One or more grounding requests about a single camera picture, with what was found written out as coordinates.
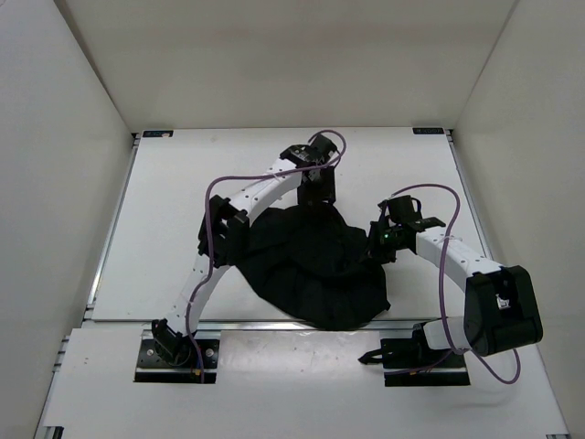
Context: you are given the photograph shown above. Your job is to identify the black skirt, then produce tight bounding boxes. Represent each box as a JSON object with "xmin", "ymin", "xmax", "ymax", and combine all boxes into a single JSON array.
[{"xmin": 236, "ymin": 204, "xmax": 390, "ymax": 331}]

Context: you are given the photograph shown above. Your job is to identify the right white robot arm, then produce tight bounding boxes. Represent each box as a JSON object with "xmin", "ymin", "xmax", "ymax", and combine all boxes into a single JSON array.
[{"xmin": 360, "ymin": 218, "xmax": 544, "ymax": 369}]

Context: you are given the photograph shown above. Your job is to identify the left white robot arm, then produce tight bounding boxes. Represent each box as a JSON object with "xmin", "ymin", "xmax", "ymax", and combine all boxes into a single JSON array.
[{"xmin": 152, "ymin": 135, "xmax": 345, "ymax": 368}]

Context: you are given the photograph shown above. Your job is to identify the right blue corner label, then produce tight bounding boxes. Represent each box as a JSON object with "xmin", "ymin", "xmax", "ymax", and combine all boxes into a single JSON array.
[{"xmin": 412, "ymin": 127, "xmax": 444, "ymax": 135}]

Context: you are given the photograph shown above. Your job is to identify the blue corner label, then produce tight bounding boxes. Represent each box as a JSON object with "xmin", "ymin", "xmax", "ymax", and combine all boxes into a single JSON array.
[
  {"xmin": 142, "ymin": 130, "xmax": 174, "ymax": 138},
  {"xmin": 412, "ymin": 127, "xmax": 444, "ymax": 135}
]

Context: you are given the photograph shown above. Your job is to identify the left blue corner label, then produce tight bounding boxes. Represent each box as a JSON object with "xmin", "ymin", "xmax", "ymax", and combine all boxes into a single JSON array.
[{"xmin": 142, "ymin": 130, "xmax": 174, "ymax": 138}]

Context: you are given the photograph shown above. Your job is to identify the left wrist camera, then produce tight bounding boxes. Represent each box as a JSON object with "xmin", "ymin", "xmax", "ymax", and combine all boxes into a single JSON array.
[{"xmin": 280, "ymin": 134, "xmax": 337, "ymax": 167}]

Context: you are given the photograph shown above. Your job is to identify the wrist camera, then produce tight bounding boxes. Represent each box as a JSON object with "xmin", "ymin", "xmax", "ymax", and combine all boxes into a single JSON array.
[
  {"xmin": 280, "ymin": 134, "xmax": 337, "ymax": 167},
  {"xmin": 378, "ymin": 195, "xmax": 422, "ymax": 224}
]

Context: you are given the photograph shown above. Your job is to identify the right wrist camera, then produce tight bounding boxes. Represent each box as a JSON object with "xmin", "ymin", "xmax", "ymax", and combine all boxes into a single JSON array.
[{"xmin": 378, "ymin": 195, "xmax": 422, "ymax": 224}]

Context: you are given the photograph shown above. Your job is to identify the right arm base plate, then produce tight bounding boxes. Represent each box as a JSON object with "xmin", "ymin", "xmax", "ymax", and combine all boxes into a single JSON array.
[{"xmin": 358, "ymin": 327, "xmax": 471, "ymax": 387}]

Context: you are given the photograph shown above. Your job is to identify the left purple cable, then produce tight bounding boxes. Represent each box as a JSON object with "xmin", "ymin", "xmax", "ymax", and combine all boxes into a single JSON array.
[{"xmin": 182, "ymin": 129, "xmax": 347, "ymax": 380}]

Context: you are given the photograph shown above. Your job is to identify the aluminium front rail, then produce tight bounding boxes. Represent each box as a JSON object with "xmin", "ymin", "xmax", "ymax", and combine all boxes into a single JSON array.
[{"xmin": 141, "ymin": 319, "xmax": 421, "ymax": 333}]

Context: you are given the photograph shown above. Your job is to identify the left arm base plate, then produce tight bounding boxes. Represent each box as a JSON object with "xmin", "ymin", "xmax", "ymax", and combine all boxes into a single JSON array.
[{"xmin": 133, "ymin": 331, "xmax": 220, "ymax": 384}]

